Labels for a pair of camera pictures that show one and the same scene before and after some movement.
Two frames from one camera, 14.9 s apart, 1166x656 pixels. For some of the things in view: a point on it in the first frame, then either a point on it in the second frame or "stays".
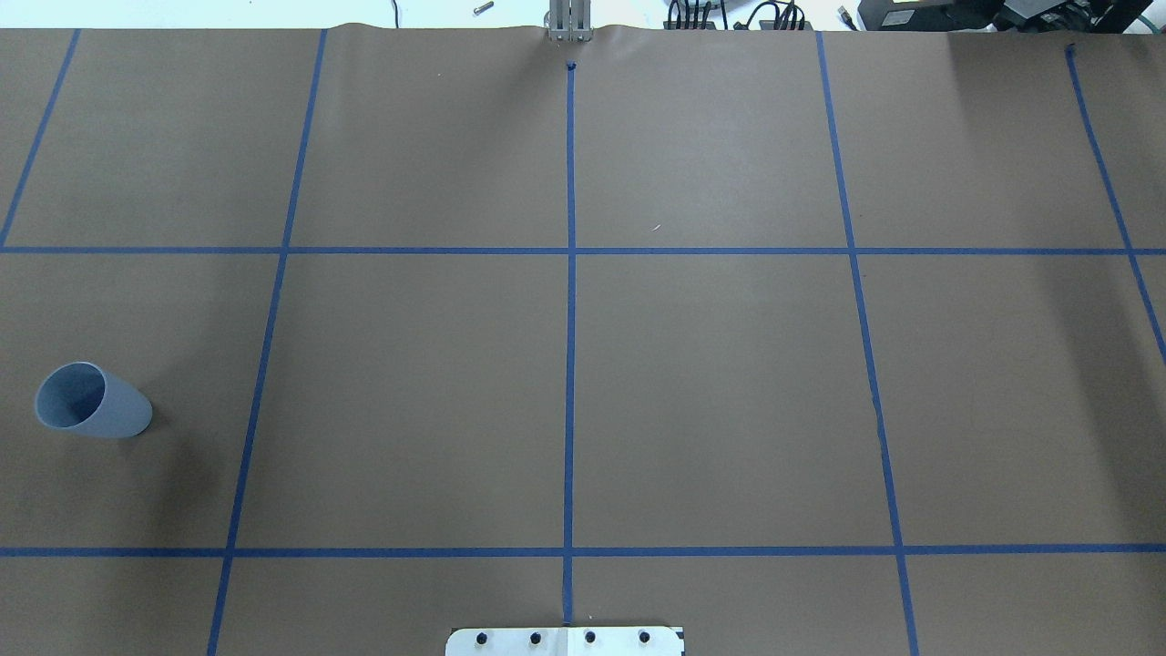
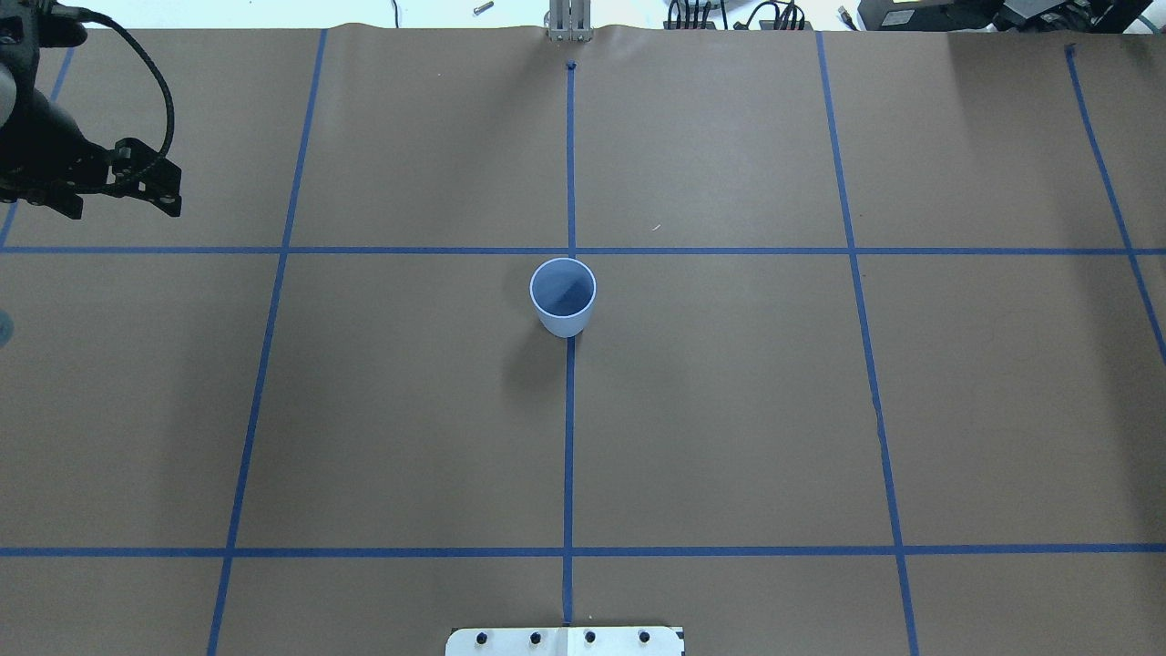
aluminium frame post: (570, 20) stays
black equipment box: (1007, 16) stays
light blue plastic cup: (84, 398) -> (563, 290)
